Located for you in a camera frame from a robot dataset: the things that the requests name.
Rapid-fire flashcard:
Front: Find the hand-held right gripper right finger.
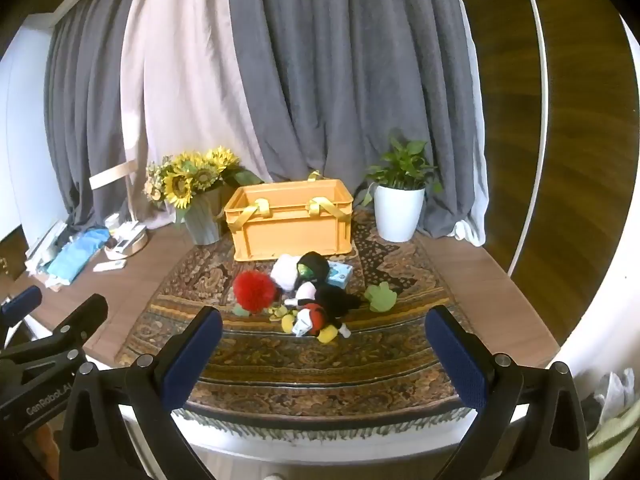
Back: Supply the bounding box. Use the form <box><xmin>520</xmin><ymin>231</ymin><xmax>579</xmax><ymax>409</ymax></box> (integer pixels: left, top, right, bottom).
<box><xmin>425</xmin><ymin>305</ymin><xmax>591</xmax><ymax>480</ymax></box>

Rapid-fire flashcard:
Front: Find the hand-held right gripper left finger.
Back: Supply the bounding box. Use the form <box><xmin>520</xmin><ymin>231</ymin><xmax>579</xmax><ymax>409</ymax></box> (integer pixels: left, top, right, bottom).
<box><xmin>59</xmin><ymin>305</ymin><xmax>223</xmax><ymax>480</ymax></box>

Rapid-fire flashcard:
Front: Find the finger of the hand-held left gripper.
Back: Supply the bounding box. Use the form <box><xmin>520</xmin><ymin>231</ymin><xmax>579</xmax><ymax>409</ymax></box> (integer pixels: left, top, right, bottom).
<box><xmin>0</xmin><ymin>285</ymin><xmax>43</xmax><ymax>348</ymax></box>
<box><xmin>0</xmin><ymin>294</ymin><xmax>109</xmax><ymax>387</ymax></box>

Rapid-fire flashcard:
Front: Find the white fluffy towel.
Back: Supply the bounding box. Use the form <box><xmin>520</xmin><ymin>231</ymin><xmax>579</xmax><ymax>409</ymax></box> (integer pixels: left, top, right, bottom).
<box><xmin>270</xmin><ymin>254</ymin><xmax>306</xmax><ymax>291</ymax></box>

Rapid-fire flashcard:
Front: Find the yellow plastic crate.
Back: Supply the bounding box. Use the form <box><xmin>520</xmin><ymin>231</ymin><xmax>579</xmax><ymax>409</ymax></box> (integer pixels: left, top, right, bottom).
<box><xmin>223</xmin><ymin>171</ymin><xmax>355</xmax><ymax>262</ymax></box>

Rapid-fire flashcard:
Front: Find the dark wooden cabinet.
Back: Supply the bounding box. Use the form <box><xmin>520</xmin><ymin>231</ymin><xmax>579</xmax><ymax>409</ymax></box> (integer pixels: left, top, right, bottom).
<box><xmin>0</xmin><ymin>227</ymin><xmax>32</xmax><ymax>303</ymax></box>

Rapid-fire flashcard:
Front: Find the blue cloth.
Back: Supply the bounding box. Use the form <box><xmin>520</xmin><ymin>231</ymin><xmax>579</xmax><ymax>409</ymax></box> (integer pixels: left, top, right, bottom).
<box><xmin>47</xmin><ymin>230</ymin><xmax>111</xmax><ymax>281</ymax></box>

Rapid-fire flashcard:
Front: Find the round wooden tray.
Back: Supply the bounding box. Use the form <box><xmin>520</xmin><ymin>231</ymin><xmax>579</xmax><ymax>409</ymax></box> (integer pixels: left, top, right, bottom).
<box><xmin>102</xmin><ymin>225</ymin><xmax>148</xmax><ymax>261</ymax></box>

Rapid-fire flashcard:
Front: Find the red pompom plush flower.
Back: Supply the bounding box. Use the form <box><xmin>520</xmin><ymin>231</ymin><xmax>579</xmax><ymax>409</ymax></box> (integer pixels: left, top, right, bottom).
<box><xmin>232</xmin><ymin>270</ymin><xmax>280</xmax><ymax>317</ymax></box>

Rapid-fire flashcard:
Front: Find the patterned round rug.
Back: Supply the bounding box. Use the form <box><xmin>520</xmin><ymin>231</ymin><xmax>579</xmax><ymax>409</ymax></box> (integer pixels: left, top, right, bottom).
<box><xmin>115</xmin><ymin>210</ymin><xmax>476</xmax><ymax>441</ymax></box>

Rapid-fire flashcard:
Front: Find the black red yellow mouse plush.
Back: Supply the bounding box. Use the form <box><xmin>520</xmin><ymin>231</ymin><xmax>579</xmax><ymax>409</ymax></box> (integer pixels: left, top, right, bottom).
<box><xmin>280</xmin><ymin>302</ymin><xmax>351</xmax><ymax>345</ymax></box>

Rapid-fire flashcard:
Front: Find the grey-green ribbed vase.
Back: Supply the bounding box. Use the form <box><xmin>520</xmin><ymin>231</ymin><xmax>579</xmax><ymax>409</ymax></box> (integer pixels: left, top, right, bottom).
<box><xmin>185</xmin><ymin>187</ymin><xmax>224</xmax><ymax>246</ymax></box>

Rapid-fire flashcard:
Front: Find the teal tissue box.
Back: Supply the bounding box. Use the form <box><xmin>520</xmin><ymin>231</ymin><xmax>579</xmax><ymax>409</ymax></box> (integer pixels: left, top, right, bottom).
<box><xmin>325</xmin><ymin>261</ymin><xmax>354</xmax><ymax>290</ymax></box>

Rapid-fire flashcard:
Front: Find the white plastic bag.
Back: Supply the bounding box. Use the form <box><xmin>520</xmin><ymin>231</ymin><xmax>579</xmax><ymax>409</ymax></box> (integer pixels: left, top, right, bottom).
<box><xmin>595</xmin><ymin>369</ymin><xmax>637</xmax><ymax>413</ymax></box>

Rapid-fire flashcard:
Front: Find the white ribbed plant pot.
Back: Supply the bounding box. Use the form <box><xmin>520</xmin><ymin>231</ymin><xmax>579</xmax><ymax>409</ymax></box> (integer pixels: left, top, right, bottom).
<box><xmin>373</xmin><ymin>183</ymin><xmax>426</xmax><ymax>242</ymax></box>

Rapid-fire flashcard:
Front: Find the pale green cloth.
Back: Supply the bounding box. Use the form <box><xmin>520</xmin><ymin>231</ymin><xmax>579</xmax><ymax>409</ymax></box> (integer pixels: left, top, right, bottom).
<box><xmin>589</xmin><ymin>405</ymin><xmax>640</xmax><ymax>463</ymax></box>

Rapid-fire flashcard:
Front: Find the sunflower bouquet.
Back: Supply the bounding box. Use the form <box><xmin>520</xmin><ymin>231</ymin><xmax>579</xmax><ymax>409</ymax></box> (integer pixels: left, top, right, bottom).
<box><xmin>144</xmin><ymin>146</ymin><xmax>263</xmax><ymax>226</ymax></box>

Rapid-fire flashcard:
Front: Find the grey curtain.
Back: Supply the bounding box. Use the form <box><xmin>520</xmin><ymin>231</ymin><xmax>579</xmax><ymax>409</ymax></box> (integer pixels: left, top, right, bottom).
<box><xmin>44</xmin><ymin>10</ymin><xmax>151</xmax><ymax>233</ymax></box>
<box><xmin>227</xmin><ymin>0</ymin><xmax>488</xmax><ymax>248</ymax></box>

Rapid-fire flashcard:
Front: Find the green leafy plant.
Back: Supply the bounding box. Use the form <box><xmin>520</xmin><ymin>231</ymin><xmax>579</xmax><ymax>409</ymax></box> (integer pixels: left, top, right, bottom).
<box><xmin>360</xmin><ymin>135</ymin><xmax>443</xmax><ymax>206</ymax></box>

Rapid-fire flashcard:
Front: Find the white curved pole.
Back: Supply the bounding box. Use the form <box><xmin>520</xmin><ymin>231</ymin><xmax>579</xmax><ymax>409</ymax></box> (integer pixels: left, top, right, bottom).
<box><xmin>509</xmin><ymin>0</ymin><xmax>547</xmax><ymax>276</ymax></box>

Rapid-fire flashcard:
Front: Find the beige curtain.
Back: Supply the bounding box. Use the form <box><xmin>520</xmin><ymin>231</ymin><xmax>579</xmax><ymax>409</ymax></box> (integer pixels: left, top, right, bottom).
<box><xmin>120</xmin><ymin>0</ymin><xmax>273</xmax><ymax>231</ymax></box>

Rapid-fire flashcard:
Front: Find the light wooden frame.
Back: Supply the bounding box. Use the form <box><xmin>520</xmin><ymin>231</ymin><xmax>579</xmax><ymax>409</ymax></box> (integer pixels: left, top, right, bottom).
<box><xmin>89</xmin><ymin>160</ymin><xmax>138</xmax><ymax>226</ymax></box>

